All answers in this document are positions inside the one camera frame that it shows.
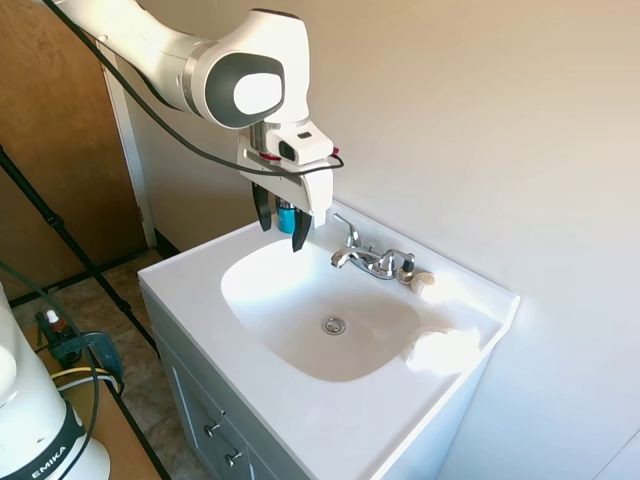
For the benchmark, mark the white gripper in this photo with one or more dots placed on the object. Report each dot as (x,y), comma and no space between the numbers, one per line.
(312,192)

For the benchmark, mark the white tissue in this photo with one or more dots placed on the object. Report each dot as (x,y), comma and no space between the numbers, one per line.
(442,350)

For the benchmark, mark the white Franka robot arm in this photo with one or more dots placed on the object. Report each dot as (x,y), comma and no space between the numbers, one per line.
(160,45)

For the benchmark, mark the blue jar with black lid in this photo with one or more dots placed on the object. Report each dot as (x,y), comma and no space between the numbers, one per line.
(286,220)

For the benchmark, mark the black baseboard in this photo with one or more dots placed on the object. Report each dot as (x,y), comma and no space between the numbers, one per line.
(167,242)

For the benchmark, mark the chrome sink drain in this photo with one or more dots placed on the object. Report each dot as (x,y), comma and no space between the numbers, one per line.
(334,325)

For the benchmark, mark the small dark capped bottle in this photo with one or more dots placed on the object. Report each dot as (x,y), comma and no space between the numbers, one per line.
(406,272)

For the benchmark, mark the beige spiral seashell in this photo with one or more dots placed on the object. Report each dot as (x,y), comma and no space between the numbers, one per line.
(422,283)

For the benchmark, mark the white vanity sink top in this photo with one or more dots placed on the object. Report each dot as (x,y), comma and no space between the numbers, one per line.
(280,400)

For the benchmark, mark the grey vanity cabinet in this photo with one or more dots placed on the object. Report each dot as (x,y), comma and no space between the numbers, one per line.
(185,380)

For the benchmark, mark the metal cabinet knob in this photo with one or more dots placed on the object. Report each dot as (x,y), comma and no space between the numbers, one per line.
(212,428)
(232,456)

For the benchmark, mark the dark C-clamp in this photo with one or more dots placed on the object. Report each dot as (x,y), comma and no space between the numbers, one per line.
(102,350)

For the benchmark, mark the brown wooden door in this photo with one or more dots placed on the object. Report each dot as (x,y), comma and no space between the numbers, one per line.
(55,150)

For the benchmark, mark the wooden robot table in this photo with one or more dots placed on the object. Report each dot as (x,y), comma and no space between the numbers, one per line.
(120,440)

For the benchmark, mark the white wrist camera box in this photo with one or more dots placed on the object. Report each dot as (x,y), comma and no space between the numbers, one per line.
(300,142)

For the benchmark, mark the white door frame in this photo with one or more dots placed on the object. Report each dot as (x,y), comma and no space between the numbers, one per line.
(127,150)

